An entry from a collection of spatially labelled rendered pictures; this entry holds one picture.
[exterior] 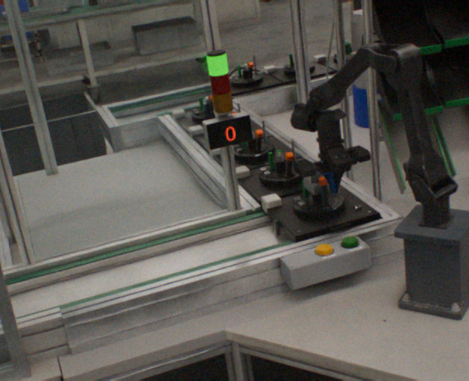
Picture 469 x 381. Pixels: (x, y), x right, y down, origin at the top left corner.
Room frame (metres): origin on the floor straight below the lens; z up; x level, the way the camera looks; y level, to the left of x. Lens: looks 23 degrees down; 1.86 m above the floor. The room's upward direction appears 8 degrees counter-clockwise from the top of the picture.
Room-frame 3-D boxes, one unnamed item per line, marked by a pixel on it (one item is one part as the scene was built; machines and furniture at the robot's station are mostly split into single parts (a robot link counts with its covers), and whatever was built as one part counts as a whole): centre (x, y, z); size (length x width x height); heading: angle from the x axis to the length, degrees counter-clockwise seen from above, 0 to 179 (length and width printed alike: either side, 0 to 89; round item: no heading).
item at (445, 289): (1.53, -0.44, 0.96); 0.15 x 0.15 x 0.20; 54
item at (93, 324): (1.65, 0.00, 0.91); 0.89 x 0.06 x 0.11; 106
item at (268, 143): (2.36, -0.09, 1.01); 0.24 x 0.24 x 0.13; 16
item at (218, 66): (1.94, -0.01, 1.38); 0.05 x 0.05 x 0.05
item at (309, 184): (1.88, -0.22, 1.06); 0.08 x 0.04 x 0.07; 16
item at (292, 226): (1.87, -0.23, 0.96); 0.24 x 0.24 x 0.02; 16
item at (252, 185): (2.12, -0.16, 1.01); 0.24 x 0.24 x 0.13; 16
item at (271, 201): (1.94, -0.10, 0.97); 0.05 x 0.05 x 0.04; 16
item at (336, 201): (1.87, -0.23, 0.98); 0.14 x 0.14 x 0.02
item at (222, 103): (1.94, -0.01, 1.28); 0.05 x 0.05 x 0.05
